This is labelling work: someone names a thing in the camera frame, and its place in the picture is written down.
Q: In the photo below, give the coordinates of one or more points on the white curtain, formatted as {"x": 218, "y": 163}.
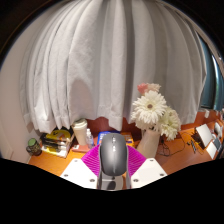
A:
{"x": 110, "y": 60}

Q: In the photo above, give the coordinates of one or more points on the dark grey computer mouse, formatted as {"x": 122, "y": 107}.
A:
{"x": 113, "y": 153}

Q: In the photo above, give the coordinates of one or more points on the white ceramic vase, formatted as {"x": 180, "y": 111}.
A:
{"x": 148, "y": 145}

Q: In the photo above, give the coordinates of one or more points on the white laptop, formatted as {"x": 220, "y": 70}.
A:
{"x": 204, "y": 135}

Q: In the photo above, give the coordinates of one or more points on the flat red book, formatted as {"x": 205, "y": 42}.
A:
{"x": 80, "y": 149}

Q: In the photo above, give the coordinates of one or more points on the window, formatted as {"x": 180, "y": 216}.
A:
{"x": 213, "y": 83}

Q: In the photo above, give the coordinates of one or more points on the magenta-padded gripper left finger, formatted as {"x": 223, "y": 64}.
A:
{"x": 78, "y": 171}

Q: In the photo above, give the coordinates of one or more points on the dark green mug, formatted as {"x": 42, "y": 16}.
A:
{"x": 34, "y": 148}

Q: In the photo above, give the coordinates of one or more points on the white yellow book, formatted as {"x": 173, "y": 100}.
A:
{"x": 55, "y": 152}

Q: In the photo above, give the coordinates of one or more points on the cream travel tumbler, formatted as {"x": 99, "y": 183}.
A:
{"x": 80, "y": 133}

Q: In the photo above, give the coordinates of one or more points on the white flower bunch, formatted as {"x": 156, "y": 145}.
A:
{"x": 150, "y": 108}

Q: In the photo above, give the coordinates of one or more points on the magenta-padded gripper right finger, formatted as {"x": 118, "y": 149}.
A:
{"x": 146, "y": 171}

